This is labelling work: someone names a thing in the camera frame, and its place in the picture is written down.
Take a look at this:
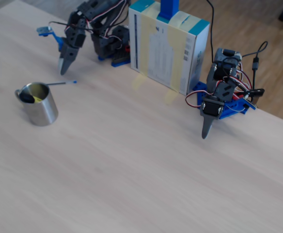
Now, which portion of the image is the white and teal cardboard box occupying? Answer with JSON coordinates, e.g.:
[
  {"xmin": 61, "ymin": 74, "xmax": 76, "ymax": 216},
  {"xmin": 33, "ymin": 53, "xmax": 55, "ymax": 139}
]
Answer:
[{"xmin": 128, "ymin": 0, "xmax": 210, "ymax": 96}]

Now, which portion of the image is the black object inside cup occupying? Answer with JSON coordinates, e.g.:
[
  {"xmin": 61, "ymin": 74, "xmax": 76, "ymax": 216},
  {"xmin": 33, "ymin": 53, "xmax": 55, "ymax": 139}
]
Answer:
[{"xmin": 19, "ymin": 90, "xmax": 35, "ymax": 104}]

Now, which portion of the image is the small wrist camera board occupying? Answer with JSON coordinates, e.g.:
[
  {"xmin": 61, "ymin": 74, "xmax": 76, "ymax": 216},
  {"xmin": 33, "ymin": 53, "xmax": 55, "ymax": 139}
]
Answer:
[{"xmin": 36, "ymin": 26, "xmax": 52, "ymax": 36}]

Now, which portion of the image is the blue camera mount bracket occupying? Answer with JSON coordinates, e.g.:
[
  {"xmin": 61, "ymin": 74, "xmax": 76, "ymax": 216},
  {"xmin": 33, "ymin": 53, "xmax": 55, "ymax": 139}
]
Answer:
[{"xmin": 48, "ymin": 31, "xmax": 67, "ymax": 51}]

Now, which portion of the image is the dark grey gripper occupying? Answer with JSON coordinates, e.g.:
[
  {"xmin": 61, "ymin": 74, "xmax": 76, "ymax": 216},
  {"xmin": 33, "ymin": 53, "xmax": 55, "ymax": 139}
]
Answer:
[{"xmin": 58, "ymin": 28, "xmax": 87, "ymax": 75}]

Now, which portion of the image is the thin black power cable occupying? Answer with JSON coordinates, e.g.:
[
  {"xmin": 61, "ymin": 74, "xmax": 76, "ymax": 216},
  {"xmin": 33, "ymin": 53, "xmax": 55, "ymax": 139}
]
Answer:
[{"xmin": 205, "ymin": 0, "xmax": 215, "ymax": 64}]

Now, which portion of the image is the silver metal cup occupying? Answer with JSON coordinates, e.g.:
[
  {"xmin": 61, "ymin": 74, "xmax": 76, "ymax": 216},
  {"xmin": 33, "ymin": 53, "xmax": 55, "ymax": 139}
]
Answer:
[{"xmin": 15, "ymin": 82, "xmax": 59, "ymax": 127}]

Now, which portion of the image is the blue capped ballpoint pen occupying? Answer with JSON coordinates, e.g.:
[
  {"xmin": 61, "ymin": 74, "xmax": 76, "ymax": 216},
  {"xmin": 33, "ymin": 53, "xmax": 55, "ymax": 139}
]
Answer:
[{"xmin": 46, "ymin": 80, "xmax": 78, "ymax": 86}]

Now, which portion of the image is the blue plastic post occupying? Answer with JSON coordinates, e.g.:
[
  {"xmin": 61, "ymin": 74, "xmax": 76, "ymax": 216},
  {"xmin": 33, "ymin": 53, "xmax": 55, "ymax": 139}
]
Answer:
[{"xmin": 157, "ymin": 0, "xmax": 180, "ymax": 20}]

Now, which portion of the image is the yellow masking tape strip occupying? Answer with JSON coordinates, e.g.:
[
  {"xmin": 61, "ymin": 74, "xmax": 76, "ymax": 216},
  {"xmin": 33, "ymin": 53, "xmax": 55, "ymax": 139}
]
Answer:
[
  {"xmin": 163, "ymin": 11, "xmax": 191, "ymax": 105},
  {"xmin": 131, "ymin": 1, "xmax": 161, "ymax": 92}
]

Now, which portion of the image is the leader arm gripper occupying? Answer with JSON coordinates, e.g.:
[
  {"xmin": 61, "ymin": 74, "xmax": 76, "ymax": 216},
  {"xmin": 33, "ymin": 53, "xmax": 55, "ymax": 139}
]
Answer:
[{"xmin": 200, "ymin": 96, "xmax": 226, "ymax": 140}]

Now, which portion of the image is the black usb cable with plug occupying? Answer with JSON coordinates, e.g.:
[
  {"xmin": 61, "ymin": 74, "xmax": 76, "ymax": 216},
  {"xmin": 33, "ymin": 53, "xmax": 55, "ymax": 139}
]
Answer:
[{"xmin": 242, "ymin": 41, "xmax": 268, "ymax": 96}]

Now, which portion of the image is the blue robot arm base plate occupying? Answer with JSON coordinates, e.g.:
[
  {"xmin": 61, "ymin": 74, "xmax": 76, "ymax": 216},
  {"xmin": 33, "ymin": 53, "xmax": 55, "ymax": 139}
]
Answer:
[{"xmin": 97, "ymin": 55, "xmax": 131, "ymax": 67}]

